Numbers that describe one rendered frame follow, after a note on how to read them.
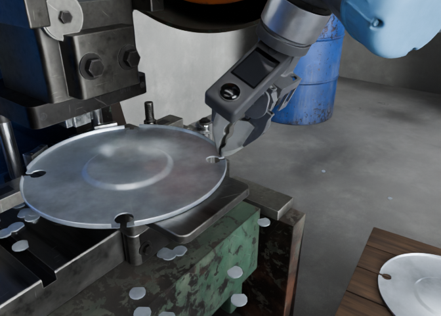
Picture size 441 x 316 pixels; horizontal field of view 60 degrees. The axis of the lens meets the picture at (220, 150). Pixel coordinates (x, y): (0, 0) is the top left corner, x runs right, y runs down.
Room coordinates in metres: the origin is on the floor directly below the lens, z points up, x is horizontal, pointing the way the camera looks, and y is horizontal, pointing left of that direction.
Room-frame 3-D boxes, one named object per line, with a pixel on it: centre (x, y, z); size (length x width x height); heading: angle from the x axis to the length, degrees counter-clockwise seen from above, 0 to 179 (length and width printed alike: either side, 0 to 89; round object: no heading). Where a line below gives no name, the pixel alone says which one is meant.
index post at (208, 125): (0.64, 0.03, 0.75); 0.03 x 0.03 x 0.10; 52
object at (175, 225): (0.47, 0.10, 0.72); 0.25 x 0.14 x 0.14; 52
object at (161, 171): (0.50, 0.14, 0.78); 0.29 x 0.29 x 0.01
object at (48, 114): (0.58, 0.24, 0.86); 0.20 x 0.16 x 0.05; 142
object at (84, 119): (0.57, 0.23, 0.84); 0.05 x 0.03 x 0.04; 142
